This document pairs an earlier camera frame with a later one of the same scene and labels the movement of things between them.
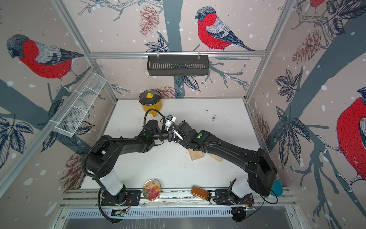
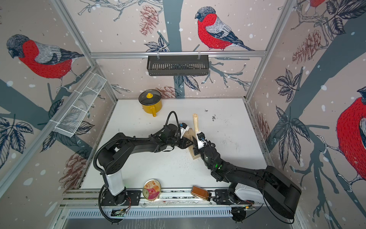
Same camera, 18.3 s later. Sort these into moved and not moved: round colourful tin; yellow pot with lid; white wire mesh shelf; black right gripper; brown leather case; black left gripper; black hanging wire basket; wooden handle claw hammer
Moved: black left gripper; wooden handle claw hammer; black right gripper
Not moved: yellow pot with lid; white wire mesh shelf; brown leather case; round colourful tin; black hanging wire basket
